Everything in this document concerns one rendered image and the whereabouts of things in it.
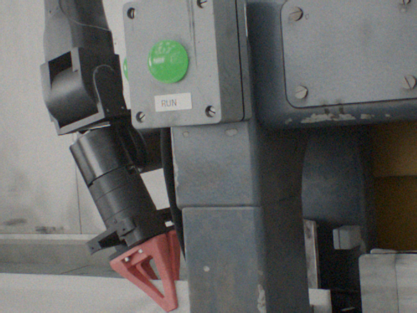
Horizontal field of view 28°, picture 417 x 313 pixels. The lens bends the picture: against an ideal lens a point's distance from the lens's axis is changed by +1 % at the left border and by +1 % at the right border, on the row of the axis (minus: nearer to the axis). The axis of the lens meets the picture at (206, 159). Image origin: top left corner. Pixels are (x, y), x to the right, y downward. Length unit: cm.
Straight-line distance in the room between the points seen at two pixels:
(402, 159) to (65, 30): 37
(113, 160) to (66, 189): 671
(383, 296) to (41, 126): 704
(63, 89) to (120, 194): 13
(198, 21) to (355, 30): 10
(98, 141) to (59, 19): 14
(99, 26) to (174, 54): 35
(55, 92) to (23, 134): 696
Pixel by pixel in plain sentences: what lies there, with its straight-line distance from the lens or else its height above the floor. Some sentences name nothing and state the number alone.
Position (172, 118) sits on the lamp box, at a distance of 57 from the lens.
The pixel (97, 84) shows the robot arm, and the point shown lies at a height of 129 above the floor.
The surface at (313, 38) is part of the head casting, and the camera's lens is 57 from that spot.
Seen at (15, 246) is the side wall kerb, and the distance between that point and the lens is 802.
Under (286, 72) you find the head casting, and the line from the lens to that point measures 58.
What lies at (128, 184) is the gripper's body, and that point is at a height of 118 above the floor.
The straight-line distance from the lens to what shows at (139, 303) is 89.
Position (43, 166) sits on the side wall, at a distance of 772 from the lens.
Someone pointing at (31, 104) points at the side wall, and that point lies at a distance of 777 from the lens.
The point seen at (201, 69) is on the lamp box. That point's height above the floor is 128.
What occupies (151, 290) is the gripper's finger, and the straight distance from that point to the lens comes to 87.
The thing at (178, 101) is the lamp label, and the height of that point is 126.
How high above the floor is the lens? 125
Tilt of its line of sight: 3 degrees down
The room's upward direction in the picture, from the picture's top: 4 degrees counter-clockwise
